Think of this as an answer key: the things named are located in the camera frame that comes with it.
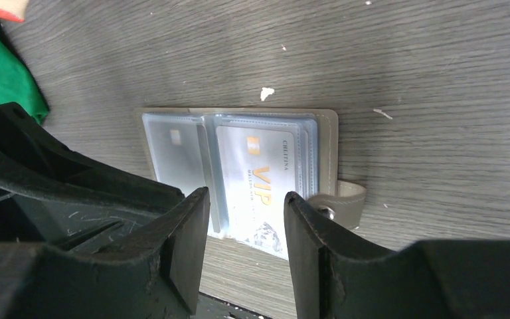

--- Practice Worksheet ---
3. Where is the white credit card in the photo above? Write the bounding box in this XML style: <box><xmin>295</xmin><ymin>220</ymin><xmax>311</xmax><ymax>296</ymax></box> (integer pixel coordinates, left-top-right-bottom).
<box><xmin>216</xmin><ymin>126</ymin><xmax>299</xmax><ymax>259</ymax></box>

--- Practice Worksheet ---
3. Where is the green cloth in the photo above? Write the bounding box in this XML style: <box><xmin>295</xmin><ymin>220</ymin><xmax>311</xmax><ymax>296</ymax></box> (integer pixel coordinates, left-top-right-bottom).
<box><xmin>0</xmin><ymin>24</ymin><xmax>49</xmax><ymax>124</ymax></box>

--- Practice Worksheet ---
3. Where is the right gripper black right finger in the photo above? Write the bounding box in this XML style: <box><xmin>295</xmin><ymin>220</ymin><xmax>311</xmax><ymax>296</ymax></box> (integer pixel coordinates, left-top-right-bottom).
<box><xmin>284</xmin><ymin>191</ymin><xmax>510</xmax><ymax>318</ymax></box>

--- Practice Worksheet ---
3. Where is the orange patterned hanging cloth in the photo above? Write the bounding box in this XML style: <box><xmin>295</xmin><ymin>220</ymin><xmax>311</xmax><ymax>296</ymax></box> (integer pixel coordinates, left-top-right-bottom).
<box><xmin>0</xmin><ymin>0</ymin><xmax>29</xmax><ymax>22</ymax></box>

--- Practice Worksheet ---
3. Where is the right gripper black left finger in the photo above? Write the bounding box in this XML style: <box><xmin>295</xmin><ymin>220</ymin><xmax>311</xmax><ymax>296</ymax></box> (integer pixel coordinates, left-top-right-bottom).
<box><xmin>0</xmin><ymin>187</ymin><xmax>210</xmax><ymax>318</ymax></box>

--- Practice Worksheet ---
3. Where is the grey card holder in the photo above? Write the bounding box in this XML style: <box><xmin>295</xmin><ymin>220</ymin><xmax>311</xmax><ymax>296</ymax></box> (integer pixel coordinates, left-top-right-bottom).
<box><xmin>137</xmin><ymin>108</ymin><xmax>367</xmax><ymax>259</ymax></box>

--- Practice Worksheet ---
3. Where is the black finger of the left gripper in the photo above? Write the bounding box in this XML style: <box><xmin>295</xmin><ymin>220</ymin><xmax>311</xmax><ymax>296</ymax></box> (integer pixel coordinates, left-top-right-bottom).
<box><xmin>0</xmin><ymin>103</ymin><xmax>185</xmax><ymax>253</ymax></box>

